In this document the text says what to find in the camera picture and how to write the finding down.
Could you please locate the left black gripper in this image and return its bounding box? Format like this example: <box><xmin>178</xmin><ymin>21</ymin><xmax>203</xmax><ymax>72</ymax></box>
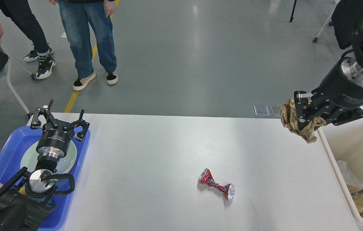
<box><xmin>30</xmin><ymin>99</ymin><xmax>90</xmax><ymax>158</ymax></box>

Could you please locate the beige plastic bin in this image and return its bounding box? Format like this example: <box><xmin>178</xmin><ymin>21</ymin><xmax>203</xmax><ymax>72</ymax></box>
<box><xmin>317</xmin><ymin>118</ymin><xmax>363</xmax><ymax>226</ymax></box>

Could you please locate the brown paper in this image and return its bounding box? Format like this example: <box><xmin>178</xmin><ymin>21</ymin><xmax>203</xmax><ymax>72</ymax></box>
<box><xmin>280</xmin><ymin>98</ymin><xmax>326</xmax><ymax>143</ymax></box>

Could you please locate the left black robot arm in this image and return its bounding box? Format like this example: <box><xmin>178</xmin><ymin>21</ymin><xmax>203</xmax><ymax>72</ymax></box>
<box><xmin>0</xmin><ymin>100</ymin><xmax>90</xmax><ymax>231</ymax></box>

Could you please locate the small foil sheet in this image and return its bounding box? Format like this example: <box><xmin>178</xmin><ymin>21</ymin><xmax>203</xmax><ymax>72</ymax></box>
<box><xmin>350</xmin><ymin>189</ymin><xmax>363</xmax><ymax>198</ymax></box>

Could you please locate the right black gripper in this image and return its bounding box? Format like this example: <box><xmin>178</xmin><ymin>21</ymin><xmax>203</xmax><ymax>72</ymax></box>
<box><xmin>293</xmin><ymin>57</ymin><xmax>363</xmax><ymax>130</ymax></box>

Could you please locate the person in blue jeans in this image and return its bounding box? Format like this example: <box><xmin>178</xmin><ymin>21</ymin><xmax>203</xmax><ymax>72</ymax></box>
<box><xmin>50</xmin><ymin>0</ymin><xmax>118</xmax><ymax>91</ymax></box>

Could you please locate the white office chair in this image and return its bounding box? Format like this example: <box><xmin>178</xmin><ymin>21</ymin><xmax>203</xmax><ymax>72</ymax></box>
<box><xmin>0</xmin><ymin>29</ymin><xmax>38</xmax><ymax>120</ymax></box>

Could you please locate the chair with black jacket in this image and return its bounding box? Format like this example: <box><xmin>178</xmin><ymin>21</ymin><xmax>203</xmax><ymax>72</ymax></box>
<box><xmin>331</xmin><ymin>0</ymin><xmax>362</xmax><ymax>50</ymax></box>

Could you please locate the crushed red soda can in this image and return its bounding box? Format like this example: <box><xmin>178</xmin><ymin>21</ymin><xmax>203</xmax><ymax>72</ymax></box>
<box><xmin>198</xmin><ymin>168</ymin><xmax>235</xmax><ymax>202</ymax></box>

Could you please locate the large foil tray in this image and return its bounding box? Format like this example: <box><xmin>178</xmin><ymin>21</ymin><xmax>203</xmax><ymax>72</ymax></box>
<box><xmin>336</xmin><ymin>160</ymin><xmax>363</xmax><ymax>193</ymax></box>

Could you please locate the teal ceramic mug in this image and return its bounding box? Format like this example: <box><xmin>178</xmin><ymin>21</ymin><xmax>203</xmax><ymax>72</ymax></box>
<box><xmin>19</xmin><ymin>187</ymin><xmax>27</xmax><ymax>196</ymax></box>

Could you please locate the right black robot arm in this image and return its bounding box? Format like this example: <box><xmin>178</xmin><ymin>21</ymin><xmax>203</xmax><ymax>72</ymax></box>
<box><xmin>294</xmin><ymin>0</ymin><xmax>363</xmax><ymax>130</ymax></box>

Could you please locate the green ceramic plate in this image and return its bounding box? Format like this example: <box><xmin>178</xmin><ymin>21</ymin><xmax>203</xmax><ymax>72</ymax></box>
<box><xmin>19</xmin><ymin>141</ymin><xmax>77</xmax><ymax>174</ymax></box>

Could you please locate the person in black sneakers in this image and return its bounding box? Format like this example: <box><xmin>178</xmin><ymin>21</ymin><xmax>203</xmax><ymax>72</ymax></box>
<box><xmin>0</xmin><ymin>0</ymin><xmax>56</xmax><ymax>79</ymax></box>

